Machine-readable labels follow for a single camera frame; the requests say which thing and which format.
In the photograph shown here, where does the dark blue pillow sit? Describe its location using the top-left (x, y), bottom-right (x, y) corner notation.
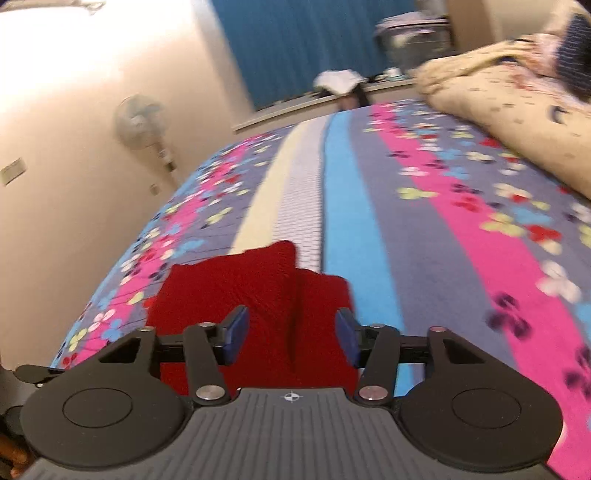
top-left (555, 8), bottom-right (591, 105)

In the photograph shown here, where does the blue curtain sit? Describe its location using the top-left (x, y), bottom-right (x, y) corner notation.
top-left (210, 0), bottom-right (422, 112)

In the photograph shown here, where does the white standing fan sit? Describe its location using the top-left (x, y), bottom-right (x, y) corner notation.
top-left (115, 93), bottom-right (179, 172)

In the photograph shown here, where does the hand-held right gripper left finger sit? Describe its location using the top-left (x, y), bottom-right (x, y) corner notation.
top-left (98, 305), bottom-right (251, 409)

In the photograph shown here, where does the white cloth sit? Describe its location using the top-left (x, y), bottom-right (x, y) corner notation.
top-left (314, 69), bottom-right (366, 94)

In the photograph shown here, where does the window sill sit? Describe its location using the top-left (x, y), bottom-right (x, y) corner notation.
top-left (231, 76), bottom-right (417, 134)

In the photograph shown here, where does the grey storage bin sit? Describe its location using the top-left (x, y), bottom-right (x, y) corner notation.
top-left (375, 15), bottom-right (451, 78)

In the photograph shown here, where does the floral striped bed blanket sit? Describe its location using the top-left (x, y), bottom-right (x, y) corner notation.
top-left (48, 99), bottom-right (591, 480)

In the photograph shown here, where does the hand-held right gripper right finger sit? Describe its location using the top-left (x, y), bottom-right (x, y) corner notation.
top-left (334, 308), bottom-right (482, 409)

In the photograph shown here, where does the red knitted sweater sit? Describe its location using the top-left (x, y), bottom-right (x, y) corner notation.
top-left (147, 240), bottom-right (360, 398)

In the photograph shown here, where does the cream star-print quilt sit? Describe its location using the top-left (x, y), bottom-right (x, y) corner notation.
top-left (416, 34), bottom-right (591, 200)

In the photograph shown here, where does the dark cloth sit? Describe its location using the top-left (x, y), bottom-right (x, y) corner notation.
top-left (341, 87), bottom-right (371, 110)

